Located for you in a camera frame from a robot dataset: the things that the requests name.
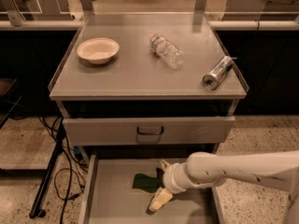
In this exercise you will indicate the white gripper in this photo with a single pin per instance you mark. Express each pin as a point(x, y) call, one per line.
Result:
point(170, 179)

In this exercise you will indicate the green yellow sponge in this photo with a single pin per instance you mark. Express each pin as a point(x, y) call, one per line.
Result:
point(146, 183)

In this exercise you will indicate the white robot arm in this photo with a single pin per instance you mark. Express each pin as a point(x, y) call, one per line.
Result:
point(205, 170)

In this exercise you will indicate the open grey middle drawer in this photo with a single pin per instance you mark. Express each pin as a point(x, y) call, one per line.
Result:
point(110, 199)

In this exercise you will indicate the grey top drawer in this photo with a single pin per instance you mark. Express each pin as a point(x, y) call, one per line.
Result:
point(122, 131)

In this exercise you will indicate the grey metal cabinet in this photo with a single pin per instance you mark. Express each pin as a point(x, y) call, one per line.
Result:
point(136, 83)

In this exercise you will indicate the silver drink can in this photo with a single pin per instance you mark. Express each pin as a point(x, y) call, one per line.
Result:
point(215, 77)

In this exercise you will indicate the clear plastic water bottle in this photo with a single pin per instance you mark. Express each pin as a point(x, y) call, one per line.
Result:
point(171, 55)

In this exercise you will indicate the black stand leg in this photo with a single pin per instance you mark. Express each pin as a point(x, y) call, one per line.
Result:
point(36, 210)

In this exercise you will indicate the white paper bowl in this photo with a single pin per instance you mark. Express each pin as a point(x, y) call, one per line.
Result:
point(98, 50)

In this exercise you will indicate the black drawer handle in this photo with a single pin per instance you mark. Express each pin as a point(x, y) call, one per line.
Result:
point(150, 130)

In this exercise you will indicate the right white counter rail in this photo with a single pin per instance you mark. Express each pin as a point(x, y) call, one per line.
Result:
point(255, 25)

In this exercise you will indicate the white counter rail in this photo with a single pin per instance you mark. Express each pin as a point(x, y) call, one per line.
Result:
point(42, 26)
point(255, 25)

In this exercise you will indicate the far left metal bracket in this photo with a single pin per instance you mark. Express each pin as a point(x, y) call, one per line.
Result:
point(13, 13)

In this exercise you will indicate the left white counter rail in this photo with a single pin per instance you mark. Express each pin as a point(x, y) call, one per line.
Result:
point(42, 26)

